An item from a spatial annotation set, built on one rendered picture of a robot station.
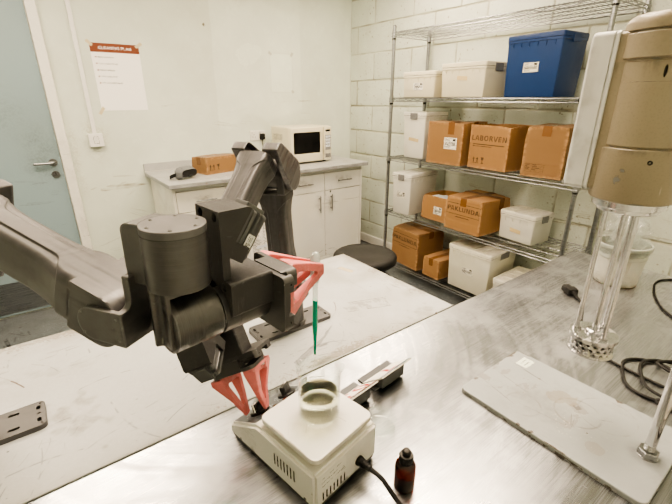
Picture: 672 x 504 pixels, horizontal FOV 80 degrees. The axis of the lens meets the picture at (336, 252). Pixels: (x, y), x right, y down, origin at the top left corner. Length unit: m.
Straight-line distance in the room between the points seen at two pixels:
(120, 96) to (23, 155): 0.72
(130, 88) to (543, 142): 2.72
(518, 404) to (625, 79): 0.53
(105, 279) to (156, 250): 0.10
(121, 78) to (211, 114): 0.66
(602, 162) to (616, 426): 0.44
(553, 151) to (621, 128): 1.94
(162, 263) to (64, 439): 0.53
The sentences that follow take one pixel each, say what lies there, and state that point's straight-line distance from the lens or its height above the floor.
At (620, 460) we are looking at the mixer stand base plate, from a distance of 0.81.
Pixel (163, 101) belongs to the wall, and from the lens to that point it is 3.42.
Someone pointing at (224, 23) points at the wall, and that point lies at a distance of 3.64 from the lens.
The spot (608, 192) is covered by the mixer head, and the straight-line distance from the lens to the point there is 0.65.
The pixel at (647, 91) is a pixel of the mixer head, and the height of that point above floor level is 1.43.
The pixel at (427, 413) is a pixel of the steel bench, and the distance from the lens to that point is 0.78.
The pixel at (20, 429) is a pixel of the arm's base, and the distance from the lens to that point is 0.89.
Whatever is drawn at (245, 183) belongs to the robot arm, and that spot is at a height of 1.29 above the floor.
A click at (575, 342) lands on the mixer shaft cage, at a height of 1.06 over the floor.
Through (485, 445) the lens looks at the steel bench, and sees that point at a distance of 0.75.
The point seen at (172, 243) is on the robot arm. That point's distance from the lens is 0.36.
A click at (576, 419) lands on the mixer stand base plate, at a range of 0.85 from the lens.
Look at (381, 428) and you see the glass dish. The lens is 0.74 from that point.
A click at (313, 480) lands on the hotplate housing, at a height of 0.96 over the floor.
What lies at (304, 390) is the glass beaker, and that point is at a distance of 0.58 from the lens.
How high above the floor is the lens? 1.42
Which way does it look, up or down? 21 degrees down
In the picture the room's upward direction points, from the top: straight up
